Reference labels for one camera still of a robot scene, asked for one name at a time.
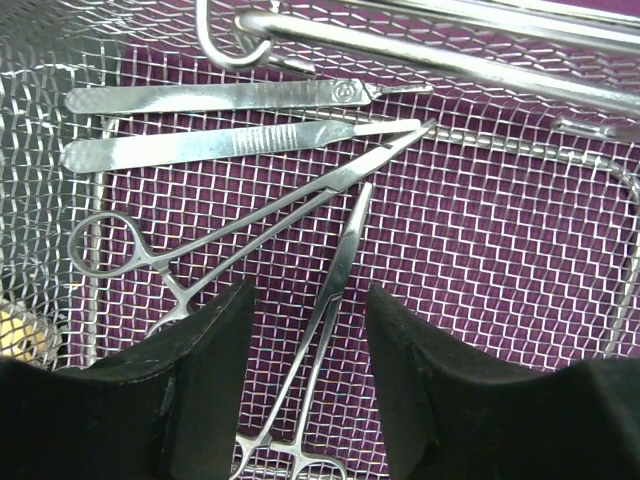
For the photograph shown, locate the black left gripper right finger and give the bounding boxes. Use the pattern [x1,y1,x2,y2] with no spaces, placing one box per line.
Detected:
[366,285,639,479]

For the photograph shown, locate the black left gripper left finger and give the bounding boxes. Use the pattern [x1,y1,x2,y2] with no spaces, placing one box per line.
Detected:
[1,279,254,479]

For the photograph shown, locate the steel hemostat forceps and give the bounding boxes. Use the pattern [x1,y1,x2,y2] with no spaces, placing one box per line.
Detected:
[230,182,373,479]

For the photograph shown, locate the purple cloth drape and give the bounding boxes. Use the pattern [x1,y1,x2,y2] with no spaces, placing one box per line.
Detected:
[59,0,640,480]

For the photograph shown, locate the metal mesh instrument tray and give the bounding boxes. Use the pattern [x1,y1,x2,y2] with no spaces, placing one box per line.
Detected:
[1,1,639,479]

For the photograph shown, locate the steel surgical scissors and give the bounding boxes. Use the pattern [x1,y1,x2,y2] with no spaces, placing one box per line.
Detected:
[552,116,639,143]

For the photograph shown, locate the steel surgical forceps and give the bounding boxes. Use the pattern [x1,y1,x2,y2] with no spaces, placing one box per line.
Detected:
[356,1,639,55]

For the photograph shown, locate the orange circuit board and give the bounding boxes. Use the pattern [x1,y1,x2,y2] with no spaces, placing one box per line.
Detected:
[1,299,62,365]

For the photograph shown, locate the steel needle holder clamp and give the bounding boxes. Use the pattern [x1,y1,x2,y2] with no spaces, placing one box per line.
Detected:
[67,119,437,334]

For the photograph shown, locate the steel retractor hook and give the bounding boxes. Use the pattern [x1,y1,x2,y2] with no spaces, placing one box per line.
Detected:
[195,1,639,116]

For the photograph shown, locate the lower steel scalpel handle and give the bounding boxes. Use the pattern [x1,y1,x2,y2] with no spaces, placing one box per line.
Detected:
[60,119,421,174]

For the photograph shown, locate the steel scalpel handle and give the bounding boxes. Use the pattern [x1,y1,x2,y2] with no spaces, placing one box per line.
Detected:
[64,79,433,115]
[60,119,421,174]

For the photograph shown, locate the upper steel scalpel handle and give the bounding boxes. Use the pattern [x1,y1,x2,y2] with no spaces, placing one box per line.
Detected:
[64,79,433,115]

